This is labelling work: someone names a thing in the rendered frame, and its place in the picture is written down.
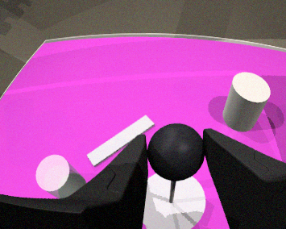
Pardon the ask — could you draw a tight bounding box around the french press coffee maker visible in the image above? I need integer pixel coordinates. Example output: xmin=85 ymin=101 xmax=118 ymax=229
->
xmin=143 ymin=123 xmax=206 ymax=229

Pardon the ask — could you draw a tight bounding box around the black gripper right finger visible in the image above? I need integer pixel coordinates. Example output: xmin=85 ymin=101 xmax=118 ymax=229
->
xmin=203 ymin=128 xmax=286 ymax=229

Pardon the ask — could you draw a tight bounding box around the white flat bar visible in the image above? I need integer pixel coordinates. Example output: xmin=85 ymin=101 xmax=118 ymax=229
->
xmin=87 ymin=115 xmax=155 ymax=167

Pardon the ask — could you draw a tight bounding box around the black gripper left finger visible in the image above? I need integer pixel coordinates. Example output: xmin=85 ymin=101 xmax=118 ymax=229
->
xmin=0 ymin=134 xmax=148 ymax=229

